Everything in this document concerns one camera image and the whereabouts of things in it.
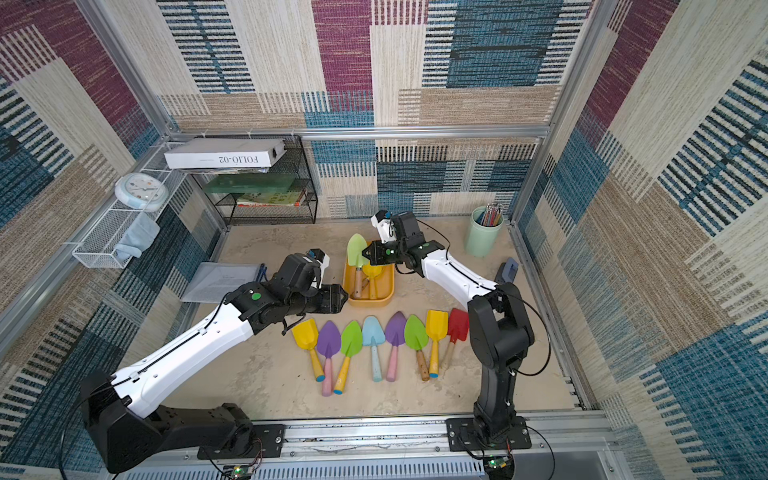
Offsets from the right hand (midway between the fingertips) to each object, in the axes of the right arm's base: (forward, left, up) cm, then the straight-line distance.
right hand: (362, 250), depth 88 cm
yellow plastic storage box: (-2, -1, -16) cm, 16 cm away
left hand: (-16, +5, +2) cm, 17 cm away
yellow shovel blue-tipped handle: (-19, +17, -17) cm, 30 cm away
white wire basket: (-9, +56, +16) cm, 59 cm away
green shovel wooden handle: (+2, +2, -1) cm, 3 cm away
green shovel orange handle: (-21, +4, -18) cm, 28 cm away
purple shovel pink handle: (-18, -9, -19) cm, 27 cm away
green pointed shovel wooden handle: (-19, -16, -18) cm, 31 cm away
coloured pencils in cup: (+16, -42, -3) cm, 45 cm away
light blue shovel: (-18, -3, -19) cm, 26 cm away
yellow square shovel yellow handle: (-16, -22, -18) cm, 33 cm away
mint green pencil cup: (+13, -39, -7) cm, 42 cm away
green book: (+22, +36, +8) cm, 43 cm away
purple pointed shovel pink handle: (-21, +10, -18) cm, 29 cm away
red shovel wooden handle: (-16, -28, -18) cm, 37 cm away
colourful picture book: (+20, +31, +3) cm, 37 cm away
